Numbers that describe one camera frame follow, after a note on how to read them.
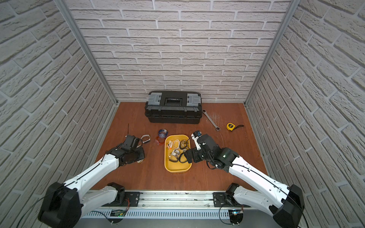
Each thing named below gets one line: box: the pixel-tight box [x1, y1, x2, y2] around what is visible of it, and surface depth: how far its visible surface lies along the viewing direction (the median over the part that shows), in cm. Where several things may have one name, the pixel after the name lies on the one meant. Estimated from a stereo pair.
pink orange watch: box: [167, 140, 173, 150], surface depth 94 cm
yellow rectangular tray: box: [164, 133, 193, 174], surface depth 91 cm
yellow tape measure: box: [226, 122, 236, 132], surface depth 105 cm
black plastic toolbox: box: [144, 90, 203, 124], surface depth 98 cm
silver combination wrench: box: [201, 109, 221, 132], surface depth 107 cm
